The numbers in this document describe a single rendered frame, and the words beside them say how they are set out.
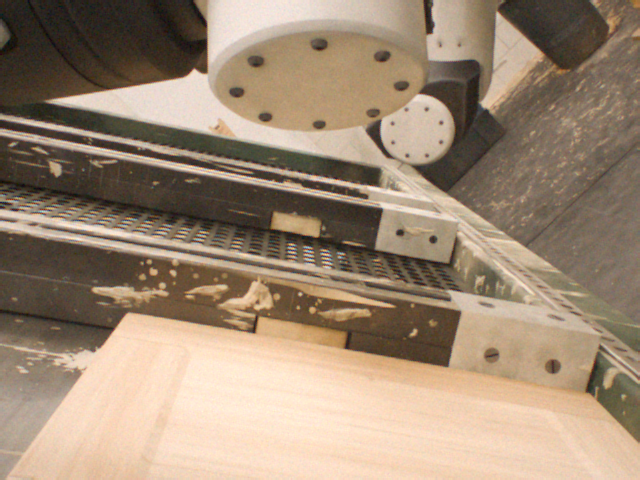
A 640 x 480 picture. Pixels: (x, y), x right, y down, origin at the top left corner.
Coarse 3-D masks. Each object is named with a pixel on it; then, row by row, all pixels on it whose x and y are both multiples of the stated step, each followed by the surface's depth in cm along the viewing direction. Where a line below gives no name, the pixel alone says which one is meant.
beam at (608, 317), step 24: (384, 168) 211; (408, 192) 163; (432, 192) 171; (456, 240) 115; (504, 240) 119; (456, 264) 112; (480, 264) 100; (528, 264) 102; (480, 288) 98; (504, 288) 89; (576, 288) 92; (600, 312) 81; (624, 336) 73; (600, 360) 63; (600, 384) 62; (624, 384) 58; (624, 408) 57
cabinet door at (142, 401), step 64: (128, 320) 58; (128, 384) 47; (192, 384) 49; (256, 384) 51; (320, 384) 54; (384, 384) 56; (448, 384) 58; (512, 384) 61; (64, 448) 38; (128, 448) 39; (192, 448) 41; (256, 448) 43; (320, 448) 44; (384, 448) 46; (448, 448) 48; (512, 448) 50; (576, 448) 52
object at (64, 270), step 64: (0, 256) 58; (64, 256) 59; (128, 256) 59; (192, 256) 61; (256, 256) 65; (192, 320) 60; (256, 320) 64; (320, 320) 61; (384, 320) 61; (448, 320) 61; (512, 320) 61; (576, 320) 65; (576, 384) 63
